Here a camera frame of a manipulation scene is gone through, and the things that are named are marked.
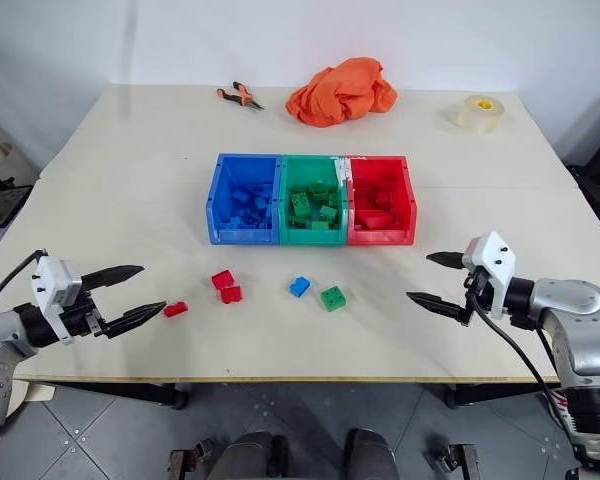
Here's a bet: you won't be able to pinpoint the green plastic storage bin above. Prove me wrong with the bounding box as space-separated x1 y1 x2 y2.
278 153 351 247

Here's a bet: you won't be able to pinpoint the red wedge building piece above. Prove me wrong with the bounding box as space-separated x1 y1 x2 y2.
353 209 397 232

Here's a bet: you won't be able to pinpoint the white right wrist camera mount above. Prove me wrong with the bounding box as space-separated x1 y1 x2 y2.
461 230 517 317

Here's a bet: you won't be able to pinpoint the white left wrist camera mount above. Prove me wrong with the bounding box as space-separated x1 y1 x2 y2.
30 254 84 347

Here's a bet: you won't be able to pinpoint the orange crumpled cloth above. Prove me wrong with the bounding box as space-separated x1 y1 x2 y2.
285 56 399 129

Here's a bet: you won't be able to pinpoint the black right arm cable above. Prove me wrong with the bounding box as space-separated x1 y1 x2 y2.
465 292 581 454

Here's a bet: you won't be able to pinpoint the blue plastic storage bin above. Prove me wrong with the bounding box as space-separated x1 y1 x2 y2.
205 152 284 246

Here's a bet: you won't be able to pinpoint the orange black handled pliers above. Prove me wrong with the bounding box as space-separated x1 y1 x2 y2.
216 80 266 112

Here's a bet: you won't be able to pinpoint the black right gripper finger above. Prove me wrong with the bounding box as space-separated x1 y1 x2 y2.
405 290 470 324
425 250 467 270

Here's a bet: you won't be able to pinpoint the rusty metal bracket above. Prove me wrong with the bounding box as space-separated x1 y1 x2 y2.
168 438 216 480
431 441 482 480

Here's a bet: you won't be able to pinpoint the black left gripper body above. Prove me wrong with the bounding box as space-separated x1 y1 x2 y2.
61 288 107 339

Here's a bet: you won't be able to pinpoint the black table frame bar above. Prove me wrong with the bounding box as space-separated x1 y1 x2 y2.
43 381 190 411
443 383 562 410

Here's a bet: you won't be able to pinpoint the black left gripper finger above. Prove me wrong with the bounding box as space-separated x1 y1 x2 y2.
81 264 146 292
101 300 168 341

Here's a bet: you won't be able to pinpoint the dark rounded shape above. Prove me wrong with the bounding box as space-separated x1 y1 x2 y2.
343 427 399 480
213 430 290 480

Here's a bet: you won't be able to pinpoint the black stand with beige disc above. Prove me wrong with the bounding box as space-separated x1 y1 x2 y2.
0 141 35 232

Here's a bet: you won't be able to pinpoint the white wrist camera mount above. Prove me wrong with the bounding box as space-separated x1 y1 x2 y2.
30 254 84 347
461 230 517 317

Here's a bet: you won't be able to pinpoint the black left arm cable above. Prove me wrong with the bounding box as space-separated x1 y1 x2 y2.
0 248 49 317

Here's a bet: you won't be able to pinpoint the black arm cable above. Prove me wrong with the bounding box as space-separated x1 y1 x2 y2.
0 248 49 317
465 292 581 454

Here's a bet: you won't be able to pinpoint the clear packing tape roll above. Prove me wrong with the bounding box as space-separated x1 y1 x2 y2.
455 93 505 135

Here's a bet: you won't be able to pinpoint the beige wooden block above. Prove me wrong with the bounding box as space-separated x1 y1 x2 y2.
12 379 57 404

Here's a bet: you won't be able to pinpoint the red plastic storage bin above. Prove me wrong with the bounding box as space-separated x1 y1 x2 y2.
346 154 418 247

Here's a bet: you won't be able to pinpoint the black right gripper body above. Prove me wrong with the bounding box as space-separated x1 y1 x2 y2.
459 266 494 327

